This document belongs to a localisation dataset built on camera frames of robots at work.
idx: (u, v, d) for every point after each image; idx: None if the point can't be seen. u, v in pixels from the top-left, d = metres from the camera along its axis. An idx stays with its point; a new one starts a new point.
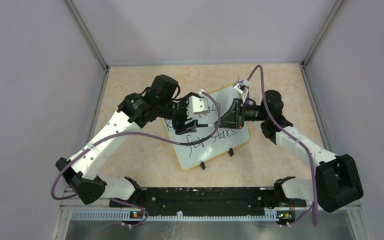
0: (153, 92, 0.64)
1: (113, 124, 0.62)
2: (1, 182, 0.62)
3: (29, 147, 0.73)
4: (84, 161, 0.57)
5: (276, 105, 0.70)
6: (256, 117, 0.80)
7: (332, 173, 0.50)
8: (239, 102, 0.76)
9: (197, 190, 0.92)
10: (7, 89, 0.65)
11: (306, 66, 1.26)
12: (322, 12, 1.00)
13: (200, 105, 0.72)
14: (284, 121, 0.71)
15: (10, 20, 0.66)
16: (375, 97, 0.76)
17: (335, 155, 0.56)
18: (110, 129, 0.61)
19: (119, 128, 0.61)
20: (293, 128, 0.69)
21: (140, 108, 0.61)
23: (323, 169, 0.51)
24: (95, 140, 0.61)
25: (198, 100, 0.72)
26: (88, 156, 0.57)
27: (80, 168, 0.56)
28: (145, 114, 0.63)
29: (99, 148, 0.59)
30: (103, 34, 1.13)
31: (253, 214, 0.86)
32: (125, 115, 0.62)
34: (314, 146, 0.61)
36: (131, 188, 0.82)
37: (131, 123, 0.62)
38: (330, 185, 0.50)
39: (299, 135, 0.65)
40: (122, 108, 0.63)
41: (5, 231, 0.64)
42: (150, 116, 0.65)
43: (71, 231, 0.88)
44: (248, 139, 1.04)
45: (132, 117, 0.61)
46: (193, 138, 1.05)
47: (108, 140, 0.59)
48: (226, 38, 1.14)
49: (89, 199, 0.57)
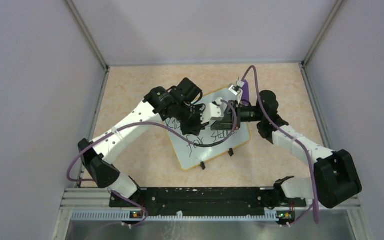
0: (179, 91, 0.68)
1: (138, 113, 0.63)
2: (0, 182, 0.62)
3: (28, 147, 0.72)
4: (106, 144, 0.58)
5: (272, 105, 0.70)
6: (252, 118, 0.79)
7: (330, 169, 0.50)
8: (234, 103, 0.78)
9: (197, 190, 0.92)
10: (7, 89, 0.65)
11: (306, 66, 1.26)
12: (322, 12, 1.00)
13: (217, 111, 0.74)
14: (280, 121, 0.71)
15: (10, 21, 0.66)
16: (375, 98, 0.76)
17: (332, 152, 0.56)
18: (134, 117, 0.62)
19: (143, 118, 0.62)
20: (287, 127, 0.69)
21: (165, 101, 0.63)
23: (321, 166, 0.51)
24: (119, 125, 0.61)
25: (215, 107, 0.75)
26: (111, 140, 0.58)
27: (102, 150, 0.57)
28: (169, 107, 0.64)
29: (122, 133, 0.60)
30: (103, 34, 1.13)
31: (253, 214, 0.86)
32: (149, 106, 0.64)
34: (311, 143, 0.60)
36: (135, 187, 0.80)
37: (156, 115, 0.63)
38: (329, 181, 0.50)
39: (296, 133, 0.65)
40: (148, 99, 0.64)
41: (4, 232, 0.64)
42: (171, 112, 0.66)
43: (71, 231, 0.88)
44: (248, 139, 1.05)
45: (156, 108, 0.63)
46: (193, 139, 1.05)
47: (131, 127, 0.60)
48: (226, 37, 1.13)
49: (103, 183, 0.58)
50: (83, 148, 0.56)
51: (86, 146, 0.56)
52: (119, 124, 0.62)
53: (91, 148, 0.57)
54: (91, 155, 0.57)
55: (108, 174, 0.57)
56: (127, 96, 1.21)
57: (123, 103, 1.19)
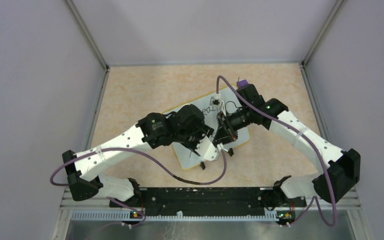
0: (177, 118, 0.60)
1: (127, 137, 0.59)
2: (0, 182, 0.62)
3: (28, 146, 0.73)
4: (87, 162, 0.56)
5: (248, 90, 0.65)
6: (246, 122, 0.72)
7: (342, 174, 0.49)
8: (220, 117, 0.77)
9: (197, 190, 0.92)
10: (7, 88, 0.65)
11: (306, 66, 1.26)
12: (322, 12, 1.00)
13: (212, 155, 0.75)
14: (279, 105, 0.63)
15: (11, 21, 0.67)
16: (374, 98, 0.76)
17: (342, 151, 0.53)
18: (121, 140, 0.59)
19: (130, 143, 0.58)
20: (290, 113, 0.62)
21: (157, 131, 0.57)
23: (333, 171, 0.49)
24: (107, 144, 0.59)
25: (213, 151, 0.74)
26: (92, 159, 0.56)
27: (81, 167, 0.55)
28: (160, 138, 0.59)
29: (105, 155, 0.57)
30: (103, 34, 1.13)
31: (253, 214, 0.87)
32: (141, 131, 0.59)
34: (318, 139, 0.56)
36: (131, 191, 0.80)
37: (144, 143, 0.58)
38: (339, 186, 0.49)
39: (302, 126, 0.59)
40: (142, 124, 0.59)
41: (4, 232, 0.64)
42: (163, 142, 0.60)
43: (71, 231, 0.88)
44: (248, 139, 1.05)
45: (147, 137, 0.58)
46: None
47: (115, 151, 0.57)
48: (226, 37, 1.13)
49: (79, 197, 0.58)
50: (66, 160, 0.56)
51: (68, 160, 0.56)
52: (109, 142, 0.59)
53: (73, 163, 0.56)
54: (74, 168, 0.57)
55: (86, 190, 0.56)
56: (127, 96, 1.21)
57: (123, 103, 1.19)
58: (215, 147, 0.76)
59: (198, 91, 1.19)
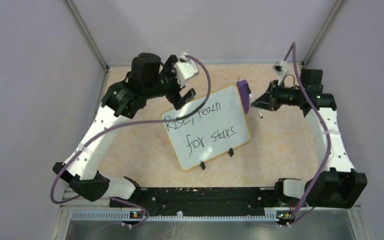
0: (135, 76, 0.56)
1: (100, 121, 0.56)
2: (0, 182, 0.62)
3: (28, 147, 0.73)
4: (79, 163, 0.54)
5: (313, 73, 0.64)
6: (292, 102, 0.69)
7: (336, 183, 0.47)
8: (273, 84, 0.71)
9: (197, 190, 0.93)
10: (8, 89, 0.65)
11: (306, 66, 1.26)
12: (322, 12, 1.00)
13: (189, 69, 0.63)
14: (329, 100, 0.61)
15: (11, 21, 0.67)
16: (375, 97, 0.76)
17: (351, 169, 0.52)
18: (97, 126, 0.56)
19: (107, 125, 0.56)
20: (334, 113, 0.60)
21: (124, 99, 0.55)
23: (328, 176, 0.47)
24: (86, 139, 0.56)
25: (184, 66, 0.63)
26: (82, 158, 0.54)
27: (76, 171, 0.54)
28: (132, 104, 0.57)
29: (90, 148, 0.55)
30: (103, 34, 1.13)
31: (253, 214, 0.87)
32: (110, 109, 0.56)
34: (339, 146, 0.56)
36: (132, 186, 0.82)
37: (119, 117, 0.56)
38: (324, 189, 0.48)
39: (333, 126, 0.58)
40: (106, 102, 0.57)
41: (4, 232, 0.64)
42: (137, 107, 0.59)
43: (71, 231, 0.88)
44: (248, 139, 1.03)
45: (117, 110, 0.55)
46: (193, 138, 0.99)
47: (98, 139, 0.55)
48: (227, 37, 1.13)
49: (94, 196, 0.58)
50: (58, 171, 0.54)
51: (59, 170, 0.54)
52: (86, 136, 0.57)
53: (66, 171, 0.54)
54: (69, 175, 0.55)
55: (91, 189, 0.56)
56: None
57: None
58: (185, 62, 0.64)
59: (198, 91, 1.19)
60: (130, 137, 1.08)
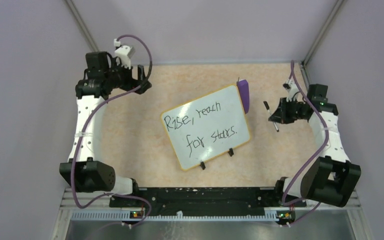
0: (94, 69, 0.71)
1: (85, 108, 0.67)
2: (0, 183, 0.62)
3: (28, 147, 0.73)
4: (85, 148, 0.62)
5: (318, 88, 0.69)
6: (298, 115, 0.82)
7: (328, 170, 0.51)
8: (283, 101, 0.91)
9: (197, 190, 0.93)
10: (7, 89, 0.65)
11: (306, 66, 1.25)
12: (322, 12, 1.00)
13: (126, 48, 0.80)
14: (331, 108, 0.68)
15: (10, 21, 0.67)
16: (374, 97, 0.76)
17: (346, 160, 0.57)
18: (85, 113, 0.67)
19: (91, 107, 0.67)
20: (334, 117, 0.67)
21: (97, 84, 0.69)
23: (322, 162, 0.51)
24: (79, 129, 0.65)
25: (122, 49, 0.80)
26: (85, 142, 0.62)
27: (86, 154, 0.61)
28: (105, 87, 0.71)
29: (88, 132, 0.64)
30: (103, 34, 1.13)
31: (253, 214, 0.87)
32: (88, 97, 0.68)
34: (337, 141, 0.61)
36: (129, 179, 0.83)
37: (99, 98, 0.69)
38: (318, 176, 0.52)
39: (333, 125, 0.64)
40: (81, 94, 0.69)
41: (4, 232, 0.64)
42: (108, 90, 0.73)
43: (71, 231, 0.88)
44: (248, 139, 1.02)
45: (95, 94, 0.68)
46: (193, 138, 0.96)
47: (90, 123, 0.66)
48: (226, 37, 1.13)
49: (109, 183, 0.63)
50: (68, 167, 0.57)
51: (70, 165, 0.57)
52: (77, 128, 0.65)
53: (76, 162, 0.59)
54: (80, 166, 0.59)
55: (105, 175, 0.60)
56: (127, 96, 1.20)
57: (123, 103, 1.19)
58: (122, 48, 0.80)
59: (198, 91, 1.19)
60: (130, 137, 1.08)
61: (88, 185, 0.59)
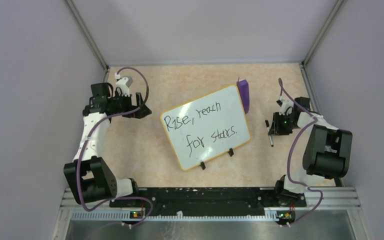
0: (98, 95, 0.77)
1: (91, 121, 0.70)
2: None
3: (28, 147, 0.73)
4: (89, 150, 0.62)
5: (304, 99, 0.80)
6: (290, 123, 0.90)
7: (322, 131, 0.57)
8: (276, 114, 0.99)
9: (197, 190, 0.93)
10: (7, 89, 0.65)
11: (306, 66, 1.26)
12: (322, 12, 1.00)
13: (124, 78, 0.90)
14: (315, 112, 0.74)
15: (10, 20, 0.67)
16: (375, 97, 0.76)
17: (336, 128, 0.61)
18: (90, 125, 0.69)
19: (96, 120, 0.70)
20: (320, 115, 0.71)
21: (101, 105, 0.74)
23: (316, 127, 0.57)
24: (84, 136, 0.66)
25: (121, 80, 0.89)
26: (90, 145, 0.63)
27: (91, 154, 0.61)
28: (108, 108, 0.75)
29: (93, 136, 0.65)
30: (103, 34, 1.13)
31: (254, 214, 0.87)
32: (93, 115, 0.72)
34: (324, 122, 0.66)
36: (128, 179, 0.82)
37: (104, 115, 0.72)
38: (316, 140, 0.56)
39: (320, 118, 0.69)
40: (87, 114, 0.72)
41: (4, 232, 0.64)
42: (112, 112, 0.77)
43: (71, 231, 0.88)
44: (248, 139, 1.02)
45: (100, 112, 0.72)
46: (193, 138, 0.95)
47: (96, 129, 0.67)
48: (227, 37, 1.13)
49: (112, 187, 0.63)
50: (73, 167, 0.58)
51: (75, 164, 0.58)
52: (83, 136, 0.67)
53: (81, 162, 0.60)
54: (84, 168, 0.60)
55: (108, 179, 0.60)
56: None
57: None
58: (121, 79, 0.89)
59: (198, 91, 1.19)
60: (130, 137, 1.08)
61: (91, 192, 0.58)
